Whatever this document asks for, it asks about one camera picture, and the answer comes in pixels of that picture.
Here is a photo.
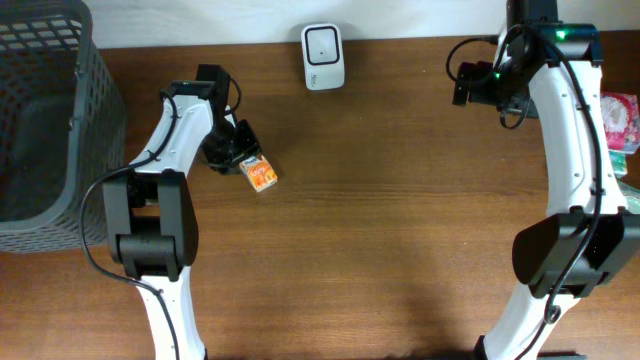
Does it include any mint green wipes packet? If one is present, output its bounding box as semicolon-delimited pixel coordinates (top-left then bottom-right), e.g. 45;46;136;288
619;182;640;214

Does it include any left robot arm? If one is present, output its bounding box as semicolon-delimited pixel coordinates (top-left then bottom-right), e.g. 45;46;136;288
98;64;262;359

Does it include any white barcode scanner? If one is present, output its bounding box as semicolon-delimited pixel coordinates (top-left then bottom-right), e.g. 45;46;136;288
301;23;346;91

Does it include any grey plastic mesh basket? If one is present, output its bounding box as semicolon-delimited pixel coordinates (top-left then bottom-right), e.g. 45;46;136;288
1;1;127;253

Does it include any red purple pad package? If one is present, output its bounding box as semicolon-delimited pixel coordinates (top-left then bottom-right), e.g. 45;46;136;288
601;92;639;154

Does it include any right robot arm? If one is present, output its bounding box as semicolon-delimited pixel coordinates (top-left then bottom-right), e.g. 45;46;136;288
449;0;639;359

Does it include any orange tissue pack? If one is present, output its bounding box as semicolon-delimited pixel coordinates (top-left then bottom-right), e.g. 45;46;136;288
239;154;278;192

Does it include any teal tissue pack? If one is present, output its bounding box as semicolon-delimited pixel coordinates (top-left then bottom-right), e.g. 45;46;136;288
609;151;628;178

